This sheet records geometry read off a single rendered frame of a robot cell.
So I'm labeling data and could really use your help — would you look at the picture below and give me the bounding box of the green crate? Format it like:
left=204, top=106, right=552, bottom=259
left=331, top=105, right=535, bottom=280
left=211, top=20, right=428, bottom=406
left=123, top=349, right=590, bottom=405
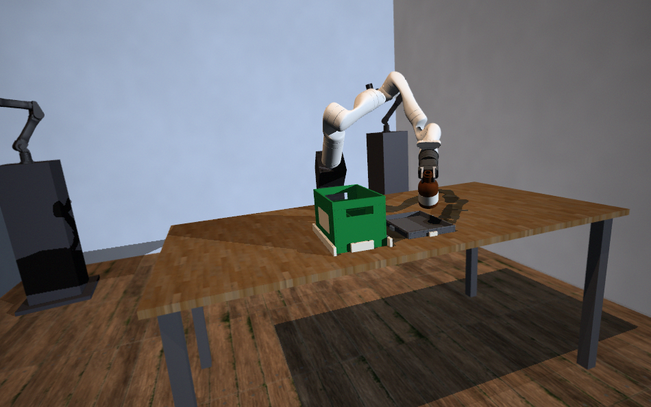
left=313, top=184, right=387, bottom=254

